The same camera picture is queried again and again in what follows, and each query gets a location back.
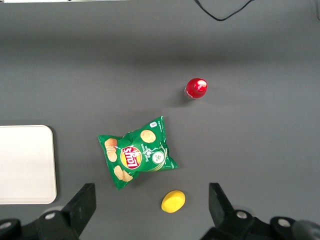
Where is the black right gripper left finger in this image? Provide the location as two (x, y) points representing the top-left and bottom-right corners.
(21, 182), (97, 240)

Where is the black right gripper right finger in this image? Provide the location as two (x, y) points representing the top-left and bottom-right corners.
(199, 182), (271, 240)

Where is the pale pink plastic tray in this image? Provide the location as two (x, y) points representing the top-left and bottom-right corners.
(0, 124), (58, 205)

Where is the yellow lemon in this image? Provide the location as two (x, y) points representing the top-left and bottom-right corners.
(160, 190), (187, 214)

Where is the green Lay's chips bag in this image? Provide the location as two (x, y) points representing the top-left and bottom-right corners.
(97, 115), (179, 191)

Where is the red soda bottle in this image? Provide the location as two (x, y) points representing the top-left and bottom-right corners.
(184, 77), (209, 101)

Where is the thin black table cable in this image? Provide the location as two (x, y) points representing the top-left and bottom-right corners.
(194, 0), (254, 23)

